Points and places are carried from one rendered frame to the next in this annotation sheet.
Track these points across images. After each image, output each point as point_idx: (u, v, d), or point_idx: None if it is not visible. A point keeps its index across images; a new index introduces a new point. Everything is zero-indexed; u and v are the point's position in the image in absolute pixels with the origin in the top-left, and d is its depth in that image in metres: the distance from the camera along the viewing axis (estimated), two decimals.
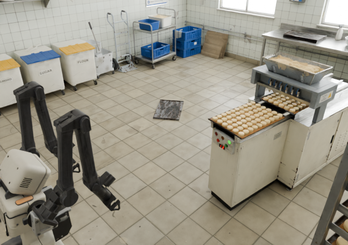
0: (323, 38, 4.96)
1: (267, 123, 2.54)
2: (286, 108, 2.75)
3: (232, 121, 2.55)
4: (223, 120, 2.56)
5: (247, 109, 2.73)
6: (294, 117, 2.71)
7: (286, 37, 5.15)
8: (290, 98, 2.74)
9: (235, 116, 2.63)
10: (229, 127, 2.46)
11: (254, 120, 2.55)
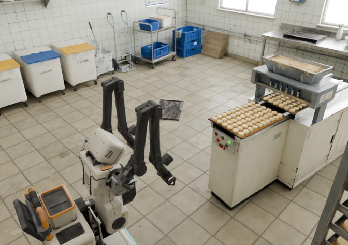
0: (323, 38, 4.96)
1: (267, 123, 2.54)
2: (286, 108, 2.75)
3: (232, 121, 2.55)
4: (223, 120, 2.56)
5: (247, 109, 2.73)
6: (294, 117, 2.71)
7: (286, 37, 5.15)
8: (290, 98, 2.74)
9: (235, 116, 2.63)
10: (229, 127, 2.46)
11: (254, 120, 2.55)
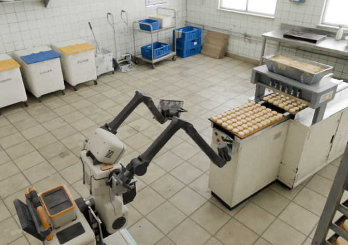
0: (323, 38, 4.96)
1: (267, 123, 2.54)
2: (286, 108, 2.75)
3: (232, 121, 2.55)
4: (223, 120, 2.56)
5: (247, 109, 2.73)
6: (294, 117, 2.71)
7: (286, 37, 5.15)
8: (290, 98, 2.74)
9: (235, 116, 2.63)
10: (229, 127, 2.46)
11: (254, 120, 2.55)
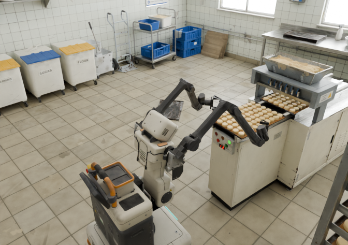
0: (323, 38, 4.96)
1: None
2: (286, 108, 2.75)
3: (232, 121, 2.55)
4: (223, 120, 2.56)
5: (247, 109, 2.73)
6: (294, 117, 2.71)
7: (286, 37, 5.15)
8: (290, 98, 2.74)
9: None
10: (229, 127, 2.46)
11: (254, 120, 2.55)
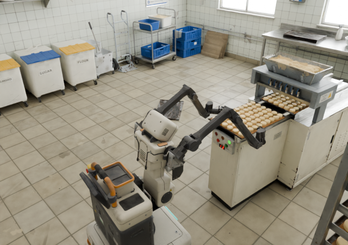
0: (323, 38, 4.96)
1: (267, 123, 2.54)
2: (286, 108, 2.75)
3: None
4: None
5: (247, 109, 2.73)
6: (294, 117, 2.71)
7: (286, 37, 5.15)
8: (290, 98, 2.74)
9: None
10: (229, 127, 2.46)
11: (254, 120, 2.55)
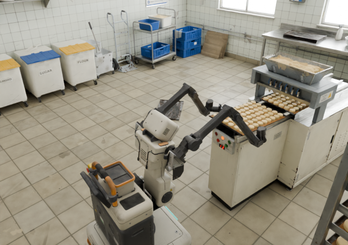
0: (323, 38, 4.96)
1: (268, 121, 2.54)
2: (286, 108, 2.75)
3: None
4: None
5: (248, 108, 2.73)
6: (294, 117, 2.71)
7: (286, 37, 5.15)
8: (290, 98, 2.74)
9: None
10: (230, 124, 2.45)
11: (255, 118, 2.55)
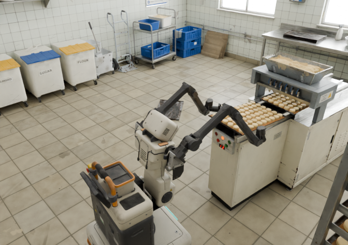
0: (323, 38, 4.96)
1: (267, 121, 2.53)
2: (286, 108, 2.75)
3: None
4: None
5: (247, 108, 2.72)
6: (294, 117, 2.71)
7: (286, 37, 5.15)
8: (290, 98, 2.74)
9: None
10: (229, 123, 2.44)
11: (255, 118, 2.55)
